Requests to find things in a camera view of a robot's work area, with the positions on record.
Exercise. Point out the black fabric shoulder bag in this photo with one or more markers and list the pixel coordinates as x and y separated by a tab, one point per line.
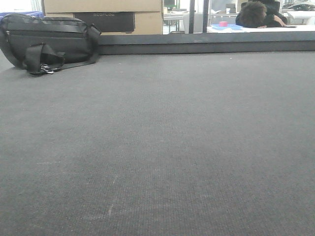
44	45

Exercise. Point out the large cardboard box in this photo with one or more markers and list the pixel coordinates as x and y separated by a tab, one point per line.
113	17

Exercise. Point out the red tape roll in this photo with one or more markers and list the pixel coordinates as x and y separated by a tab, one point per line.
223	24

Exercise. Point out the light blue tray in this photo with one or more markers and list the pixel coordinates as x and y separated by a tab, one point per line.
228	27

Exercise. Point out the black vertical pole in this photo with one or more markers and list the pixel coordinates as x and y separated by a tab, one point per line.
205	15

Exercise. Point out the person with dark hair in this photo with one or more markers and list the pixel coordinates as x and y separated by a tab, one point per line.
260	14

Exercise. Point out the white background table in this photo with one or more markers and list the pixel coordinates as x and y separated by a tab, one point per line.
275	29

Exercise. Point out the dark conveyor side rail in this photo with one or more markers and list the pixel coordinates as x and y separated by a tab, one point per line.
202	43

